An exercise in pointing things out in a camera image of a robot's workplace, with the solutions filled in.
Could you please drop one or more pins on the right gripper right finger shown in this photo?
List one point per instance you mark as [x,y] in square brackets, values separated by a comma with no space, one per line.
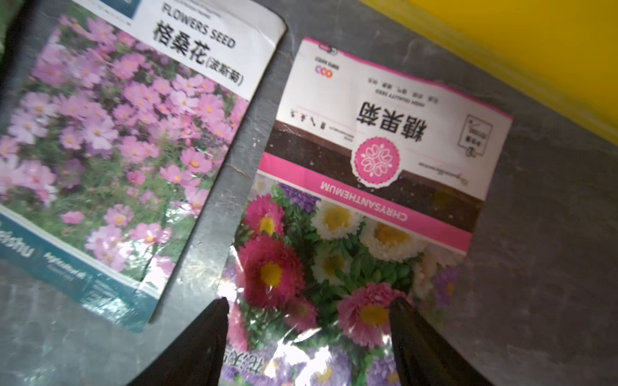
[422,355]

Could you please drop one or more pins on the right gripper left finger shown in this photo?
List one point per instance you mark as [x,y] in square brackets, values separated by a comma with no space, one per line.
[196,356]

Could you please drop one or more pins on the pink zinnia seed bag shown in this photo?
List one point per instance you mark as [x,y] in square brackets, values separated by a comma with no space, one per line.
[369,190]

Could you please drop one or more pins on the purple flower seed bag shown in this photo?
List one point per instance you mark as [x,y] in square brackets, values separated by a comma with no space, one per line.
[116,117]

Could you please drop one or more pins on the yellow wooden shelf unit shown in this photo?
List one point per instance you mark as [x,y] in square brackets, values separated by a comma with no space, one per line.
[561,53]

